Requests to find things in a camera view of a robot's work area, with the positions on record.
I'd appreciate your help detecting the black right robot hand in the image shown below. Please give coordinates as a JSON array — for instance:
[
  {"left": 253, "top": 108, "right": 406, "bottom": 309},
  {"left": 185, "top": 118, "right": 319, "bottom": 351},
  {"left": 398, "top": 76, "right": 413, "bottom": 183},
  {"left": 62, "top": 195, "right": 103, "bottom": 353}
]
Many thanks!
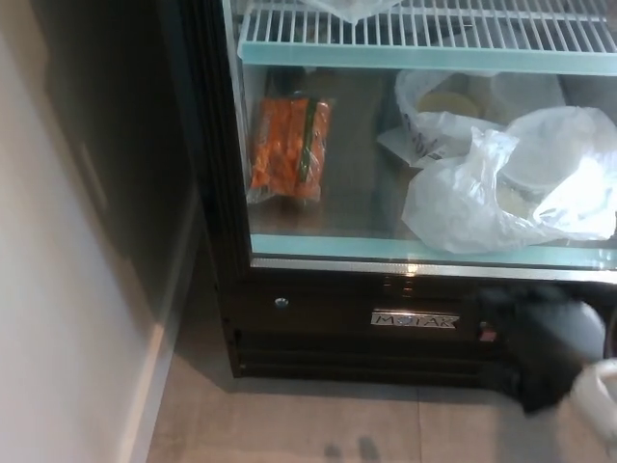
[{"left": 474, "top": 284, "right": 598, "bottom": 416}]

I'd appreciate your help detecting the black refrigerator cabinet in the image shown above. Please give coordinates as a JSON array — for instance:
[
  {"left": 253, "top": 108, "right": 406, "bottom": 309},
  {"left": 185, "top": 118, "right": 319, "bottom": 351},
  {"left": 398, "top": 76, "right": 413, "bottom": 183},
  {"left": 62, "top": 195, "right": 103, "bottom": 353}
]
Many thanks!
[{"left": 158, "top": 0, "right": 617, "bottom": 401}]

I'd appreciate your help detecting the silver brand name plate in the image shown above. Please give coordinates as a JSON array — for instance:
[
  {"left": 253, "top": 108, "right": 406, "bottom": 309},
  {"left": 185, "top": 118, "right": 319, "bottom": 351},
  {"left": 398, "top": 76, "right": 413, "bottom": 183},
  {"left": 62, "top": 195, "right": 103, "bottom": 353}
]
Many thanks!
[{"left": 370, "top": 311, "right": 459, "bottom": 331}]

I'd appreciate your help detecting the round white container in bag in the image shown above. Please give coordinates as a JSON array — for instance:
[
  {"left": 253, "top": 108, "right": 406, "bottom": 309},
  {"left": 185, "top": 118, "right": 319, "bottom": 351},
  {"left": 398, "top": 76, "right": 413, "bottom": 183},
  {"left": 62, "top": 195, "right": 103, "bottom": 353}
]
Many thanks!
[{"left": 498, "top": 161, "right": 560, "bottom": 216}]

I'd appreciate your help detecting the large white plastic bag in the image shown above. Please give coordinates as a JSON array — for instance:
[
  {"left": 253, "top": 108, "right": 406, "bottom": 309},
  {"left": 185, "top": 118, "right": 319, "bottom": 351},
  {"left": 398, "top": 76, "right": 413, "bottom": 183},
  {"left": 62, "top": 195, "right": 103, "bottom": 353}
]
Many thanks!
[{"left": 402, "top": 106, "right": 617, "bottom": 255}]

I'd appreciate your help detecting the white plastic bag with print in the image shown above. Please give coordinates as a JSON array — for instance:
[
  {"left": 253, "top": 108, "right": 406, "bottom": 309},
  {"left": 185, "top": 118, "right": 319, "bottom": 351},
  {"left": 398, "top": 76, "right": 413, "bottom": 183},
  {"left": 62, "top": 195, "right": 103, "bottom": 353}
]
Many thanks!
[{"left": 377, "top": 69, "right": 505, "bottom": 168}]

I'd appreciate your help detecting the bag of orange carrots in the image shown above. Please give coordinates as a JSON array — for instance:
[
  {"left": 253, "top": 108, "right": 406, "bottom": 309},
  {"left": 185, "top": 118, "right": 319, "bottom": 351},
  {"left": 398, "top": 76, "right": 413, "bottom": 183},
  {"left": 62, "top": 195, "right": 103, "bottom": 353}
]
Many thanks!
[{"left": 246, "top": 94, "right": 336, "bottom": 204}]

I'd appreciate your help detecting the white wire refrigerator shelf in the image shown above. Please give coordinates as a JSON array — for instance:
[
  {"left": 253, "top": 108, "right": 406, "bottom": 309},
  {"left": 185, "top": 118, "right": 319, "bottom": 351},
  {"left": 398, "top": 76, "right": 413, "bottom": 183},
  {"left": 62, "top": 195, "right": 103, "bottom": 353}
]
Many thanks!
[{"left": 238, "top": 0, "right": 617, "bottom": 76}]

